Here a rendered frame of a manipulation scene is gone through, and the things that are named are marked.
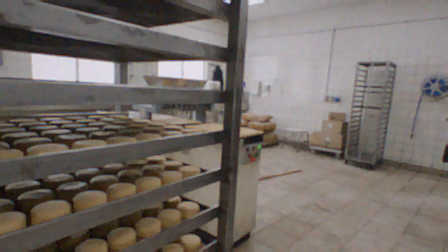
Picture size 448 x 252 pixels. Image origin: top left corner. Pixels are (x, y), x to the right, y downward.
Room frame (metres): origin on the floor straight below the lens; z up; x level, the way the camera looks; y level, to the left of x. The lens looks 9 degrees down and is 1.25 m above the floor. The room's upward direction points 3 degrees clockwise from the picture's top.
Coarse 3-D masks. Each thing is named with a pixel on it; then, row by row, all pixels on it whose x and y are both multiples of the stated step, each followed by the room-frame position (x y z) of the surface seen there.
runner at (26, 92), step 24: (0, 96) 0.30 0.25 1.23; (24, 96) 0.32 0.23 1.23; (48, 96) 0.34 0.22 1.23; (72, 96) 0.36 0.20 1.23; (96, 96) 0.38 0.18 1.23; (120, 96) 0.41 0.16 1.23; (144, 96) 0.45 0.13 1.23; (168, 96) 0.49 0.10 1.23; (192, 96) 0.53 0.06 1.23; (216, 96) 0.59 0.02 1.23
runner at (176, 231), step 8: (216, 208) 0.60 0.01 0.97; (200, 216) 0.56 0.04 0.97; (208, 216) 0.58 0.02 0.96; (216, 216) 0.61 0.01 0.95; (176, 224) 0.51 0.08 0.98; (184, 224) 0.52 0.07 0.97; (192, 224) 0.54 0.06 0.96; (200, 224) 0.56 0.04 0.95; (160, 232) 0.48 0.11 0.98; (168, 232) 0.49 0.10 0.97; (176, 232) 0.51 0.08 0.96; (184, 232) 0.53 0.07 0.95; (144, 240) 0.45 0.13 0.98; (152, 240) 0.46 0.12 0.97; (160, 240) 0.48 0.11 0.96; (168, 240) 0.49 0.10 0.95; (128, 248) 0.42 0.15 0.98; (136, 248) 0.44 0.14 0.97; (144, 248) 0.45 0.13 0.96; (152, 248) 0.46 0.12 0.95
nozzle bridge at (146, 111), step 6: (138, 108) 2.35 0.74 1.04; (144, 108) 2.30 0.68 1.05; (150, 108) 2.25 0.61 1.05; (156, 108) 2.20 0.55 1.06; (162, 108) 2.34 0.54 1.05; (168, 108) 2.41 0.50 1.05; (174, 108) 2.46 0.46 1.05; (186, 108) 2.52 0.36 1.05; (192, 108) 2.57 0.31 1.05; (198, 108) 2.63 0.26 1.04; (204, 108) 2.70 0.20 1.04; (210, 108) 2.73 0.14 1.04; (144, 114) 2.30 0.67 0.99; (150, 114) 2.28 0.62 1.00; (198, 114) 2.85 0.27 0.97; (204, 114) 2.81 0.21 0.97; (150, 120) 2.28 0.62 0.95; (198, 120) 2.84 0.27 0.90; (204, 120) 2.81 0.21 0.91
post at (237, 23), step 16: (240, 0) 0.59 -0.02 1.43; (240, 16) 0.59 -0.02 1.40; (240, 32) 0.59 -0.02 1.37; (240, 48) 0.60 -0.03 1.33; (240, 64) 0.60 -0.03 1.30; (240, 80) 0.60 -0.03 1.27; (224, 96) 0.61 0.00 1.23; (240, 96) 0.61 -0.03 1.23; (224, 112) 0.61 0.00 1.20; (240, 112) 0.61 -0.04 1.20; (224, 128) 0.60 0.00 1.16; (224, 144) 0.60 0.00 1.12; (224, 160) 0.60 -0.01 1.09; (224, 176) 0.60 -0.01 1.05; (224, 192) 0.60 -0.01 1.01; (224, 208) 0.60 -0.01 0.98; (224, 224) 0.60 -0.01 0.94; (224, 240) 0.59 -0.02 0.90
